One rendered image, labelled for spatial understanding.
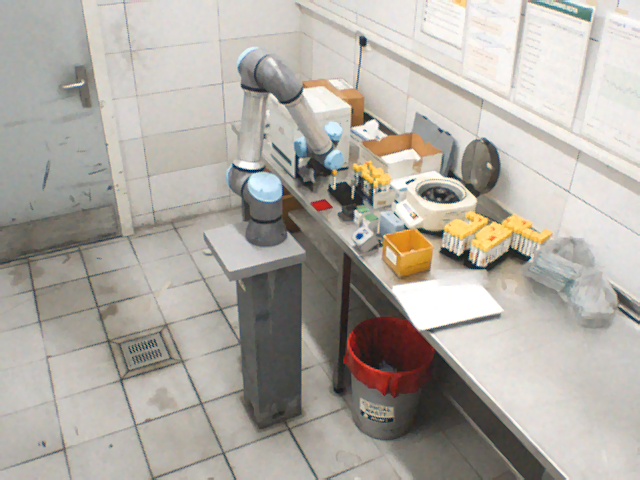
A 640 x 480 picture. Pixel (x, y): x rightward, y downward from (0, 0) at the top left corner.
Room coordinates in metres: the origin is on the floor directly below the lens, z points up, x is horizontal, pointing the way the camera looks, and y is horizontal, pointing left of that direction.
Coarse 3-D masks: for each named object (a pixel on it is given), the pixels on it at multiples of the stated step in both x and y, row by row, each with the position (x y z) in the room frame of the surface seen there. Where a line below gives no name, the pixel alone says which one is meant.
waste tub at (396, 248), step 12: (384, 240) 1.86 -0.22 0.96; (396, 240) 1.89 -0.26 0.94; (408, 240) 1.91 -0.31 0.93; (420, 240) 1.88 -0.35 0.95; (384, 252) 1.85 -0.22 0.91; (396, 252) 1.78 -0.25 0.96; (408, 252) 1.90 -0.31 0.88; (420, 252) 1.78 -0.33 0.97; (432, 252) 1.80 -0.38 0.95; (396, 264) 1.77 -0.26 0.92; (408, 264) 1.77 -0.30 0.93; (420, 264) 1.79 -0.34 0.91
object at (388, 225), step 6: (384, 216) 2.00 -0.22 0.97; (390, 216) 2.00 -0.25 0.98; (396, 216) 2.00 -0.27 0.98; (384, 222) 2.00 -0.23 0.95; (390, 222) 1.97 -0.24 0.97; (396, 222) 1.96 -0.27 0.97; (402, 222) 1.96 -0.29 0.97; (384, 228) 2.00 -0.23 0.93; (390, 228) 1.96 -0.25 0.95; (396, 228) 1.94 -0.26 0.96; (402, 228) 1.95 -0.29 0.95; (378, 234) 2.02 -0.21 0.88; (384, 234) 2.00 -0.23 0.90
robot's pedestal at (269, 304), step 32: (256, 288) 1.81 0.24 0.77; (288, 288) 1.87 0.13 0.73; (256, 320) 1.81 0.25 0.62; (288, 320) 1.87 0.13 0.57; (256, 352) 1.80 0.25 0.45; (288, 352) 1.87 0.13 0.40; (256, 384) 1.82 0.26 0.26; (288, 384) 1.87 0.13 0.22; (256, 416) 1.84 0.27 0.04; (288, 416) 1.86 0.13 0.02
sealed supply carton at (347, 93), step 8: (312, 80) 3.25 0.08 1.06; (320, 80) 3.25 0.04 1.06; (328, 80) 3.26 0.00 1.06; (336, 80) 3.27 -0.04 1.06; (344, 80) 3.27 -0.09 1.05; (304, 88) 3.20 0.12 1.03; (328, 88) 3.13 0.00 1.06; (336, 88) 3.14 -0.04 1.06; (344, 88) 3.15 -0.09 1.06; (352, 88) 3.15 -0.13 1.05; (344, 96) 3.03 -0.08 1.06; (352, 96) 3.03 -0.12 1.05; (360, 96) 3.05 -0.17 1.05; (352, 104) 3.01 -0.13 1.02; (360, 104) 3.03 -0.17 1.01; (352, 112) 3.01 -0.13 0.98; (360, 112) 3.03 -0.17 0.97; (352, 120) 3.01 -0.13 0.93; (360, 120) 3.03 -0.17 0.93
